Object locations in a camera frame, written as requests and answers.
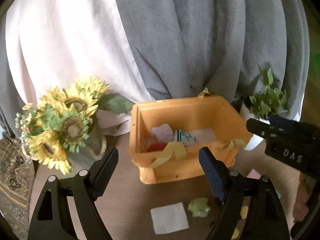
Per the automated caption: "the pink taxi cloth book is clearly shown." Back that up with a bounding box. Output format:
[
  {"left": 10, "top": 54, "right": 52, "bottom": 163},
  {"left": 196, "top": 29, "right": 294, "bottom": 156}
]
[{"left": 246, "top": 169, "right": 261, "bottom": 179}]

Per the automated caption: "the white square sponge cloth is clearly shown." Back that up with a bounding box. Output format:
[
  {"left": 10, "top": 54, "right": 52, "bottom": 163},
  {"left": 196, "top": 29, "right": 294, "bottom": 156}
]
[{"left": 150, "top": 202, "right": 189, "bottom": 235}]

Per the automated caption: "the yellow soft toy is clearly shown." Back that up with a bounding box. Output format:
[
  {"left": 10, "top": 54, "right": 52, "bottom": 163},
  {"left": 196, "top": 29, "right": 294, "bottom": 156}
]
[{"left": 231, "top": 205, "right": 248, "bottom": 239}]

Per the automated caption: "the red soft item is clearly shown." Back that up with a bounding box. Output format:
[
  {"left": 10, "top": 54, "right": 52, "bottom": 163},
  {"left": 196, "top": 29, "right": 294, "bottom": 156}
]
[{"left": 147, "top": 142, "right": 167, "bottom": 152}]

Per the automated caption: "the teal patterned soft item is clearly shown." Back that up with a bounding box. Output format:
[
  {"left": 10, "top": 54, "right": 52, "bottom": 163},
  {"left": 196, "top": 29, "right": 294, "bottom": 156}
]
[{"left": 174, "top": 129, "right": 196, "bottom": 146}]

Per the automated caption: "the white ribbed plant pot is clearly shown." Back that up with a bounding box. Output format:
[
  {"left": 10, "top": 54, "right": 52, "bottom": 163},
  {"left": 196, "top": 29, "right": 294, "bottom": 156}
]
[{"left": 240, "top": 102, "right": 270, "bottom": 151}]

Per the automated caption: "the grey ribbed vase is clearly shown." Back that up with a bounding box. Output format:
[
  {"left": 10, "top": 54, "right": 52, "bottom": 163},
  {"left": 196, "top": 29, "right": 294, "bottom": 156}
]
[{"left": 68, "top": 120, "right": 107, "bottom": 172}]

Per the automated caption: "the green potted plant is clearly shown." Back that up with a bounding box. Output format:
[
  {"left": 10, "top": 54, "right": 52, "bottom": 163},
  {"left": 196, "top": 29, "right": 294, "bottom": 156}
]
[{"left": 248, "top": 64, "right": 289, "bottom": 120}]

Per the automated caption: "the yellow sunflower bouquet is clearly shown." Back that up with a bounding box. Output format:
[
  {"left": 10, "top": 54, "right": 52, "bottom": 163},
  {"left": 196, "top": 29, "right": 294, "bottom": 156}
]
[{"left": 15, "top": 77, "right": 134, "bottom": 175}]

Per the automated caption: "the patterned brown cushion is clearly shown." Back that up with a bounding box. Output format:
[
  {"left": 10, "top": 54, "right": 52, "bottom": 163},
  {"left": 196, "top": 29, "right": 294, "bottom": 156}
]
[{"left": 1, "top": 132, "right": 35, "bottom": 239}]

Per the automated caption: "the orange plastic storage crate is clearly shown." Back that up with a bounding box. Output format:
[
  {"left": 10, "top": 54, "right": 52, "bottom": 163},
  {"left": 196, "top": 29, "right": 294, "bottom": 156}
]
[{"left": 128, "top": 95, "right": 253, "bottom": 184}]

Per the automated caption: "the translucent white cloth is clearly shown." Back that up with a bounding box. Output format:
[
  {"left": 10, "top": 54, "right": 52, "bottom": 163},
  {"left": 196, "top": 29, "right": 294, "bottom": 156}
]
[{"left": 189, "top": 128, "right": 217, "bottom": 144}]

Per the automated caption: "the pink fluffy cloth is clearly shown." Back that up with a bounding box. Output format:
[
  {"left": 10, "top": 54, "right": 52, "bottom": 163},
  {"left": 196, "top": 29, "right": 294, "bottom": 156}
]
[{"left": 151, "top": 124, "right": 174, "bottom": 143}]

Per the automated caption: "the grey curtain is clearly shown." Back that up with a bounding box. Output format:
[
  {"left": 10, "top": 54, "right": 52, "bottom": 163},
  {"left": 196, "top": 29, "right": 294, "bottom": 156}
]
[{"left": 1, "top": 0, "right": 310, "bottom": 135}]

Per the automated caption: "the pale pink curtain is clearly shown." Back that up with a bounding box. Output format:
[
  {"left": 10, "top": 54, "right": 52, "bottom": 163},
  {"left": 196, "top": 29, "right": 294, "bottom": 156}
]
[{"left": 4, "top": 0, "right": 156, "bottom": 137}]

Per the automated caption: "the yellow fabric strap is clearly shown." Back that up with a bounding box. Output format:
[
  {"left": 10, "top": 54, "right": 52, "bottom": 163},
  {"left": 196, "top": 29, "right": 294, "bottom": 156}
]
[{"left": 147, "top": 141, "right": 188, "bottom": 169}]

